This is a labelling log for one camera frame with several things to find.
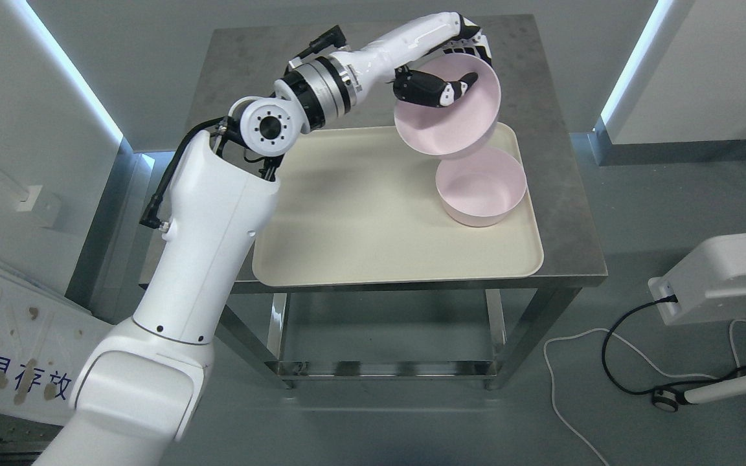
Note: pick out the cream plastic tray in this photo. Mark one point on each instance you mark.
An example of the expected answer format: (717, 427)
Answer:
(358, 206)

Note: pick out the pink bowl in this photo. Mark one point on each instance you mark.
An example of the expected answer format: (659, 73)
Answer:
(481, 189)
(460, 129)

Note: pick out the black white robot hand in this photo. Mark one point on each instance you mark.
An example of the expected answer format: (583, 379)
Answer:
(398, 58)

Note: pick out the white wall box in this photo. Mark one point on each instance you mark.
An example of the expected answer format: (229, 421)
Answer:
(42, 207)

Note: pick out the white machine on stand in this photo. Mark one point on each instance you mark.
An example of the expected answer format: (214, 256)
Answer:
(707, 285)

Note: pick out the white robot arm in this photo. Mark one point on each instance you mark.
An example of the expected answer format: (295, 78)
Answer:
(140, 387)

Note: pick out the steel table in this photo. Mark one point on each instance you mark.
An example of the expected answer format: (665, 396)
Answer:
(520, 310)

